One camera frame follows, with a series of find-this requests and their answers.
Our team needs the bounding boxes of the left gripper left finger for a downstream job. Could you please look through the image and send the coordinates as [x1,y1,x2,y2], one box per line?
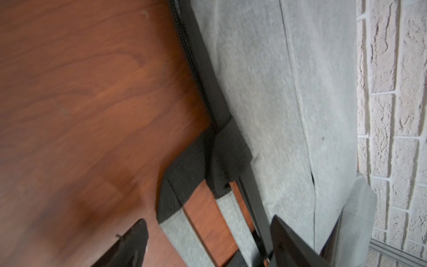
[92,219,149,267]

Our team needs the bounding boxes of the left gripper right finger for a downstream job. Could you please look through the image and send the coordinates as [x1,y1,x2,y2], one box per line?
[270,215,330,267]

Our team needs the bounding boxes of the grey laptop bag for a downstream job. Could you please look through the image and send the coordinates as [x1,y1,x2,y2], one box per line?
[157,1,357,267]
[322,172,377,267]

